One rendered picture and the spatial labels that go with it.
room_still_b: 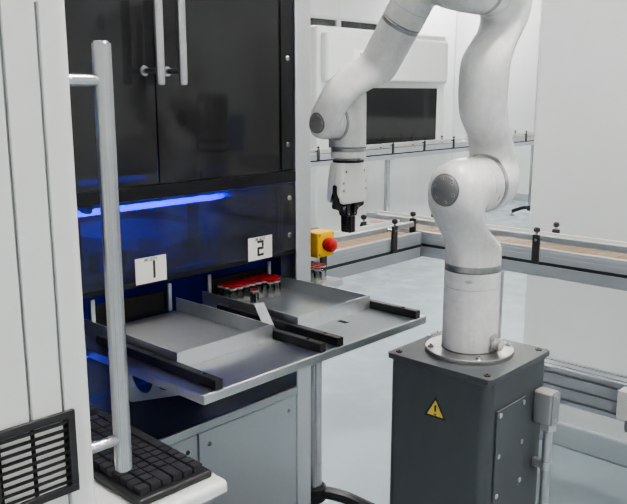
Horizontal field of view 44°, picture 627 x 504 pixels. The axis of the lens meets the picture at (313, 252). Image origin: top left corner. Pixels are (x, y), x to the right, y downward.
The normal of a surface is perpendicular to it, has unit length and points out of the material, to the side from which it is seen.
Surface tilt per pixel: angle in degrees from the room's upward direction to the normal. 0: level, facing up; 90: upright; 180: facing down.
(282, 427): 90
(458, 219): 128
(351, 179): 90
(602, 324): 90
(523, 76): 90
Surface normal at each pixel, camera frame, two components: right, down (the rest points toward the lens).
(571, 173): -0.68, 0.15
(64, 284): 0.71, 0.15
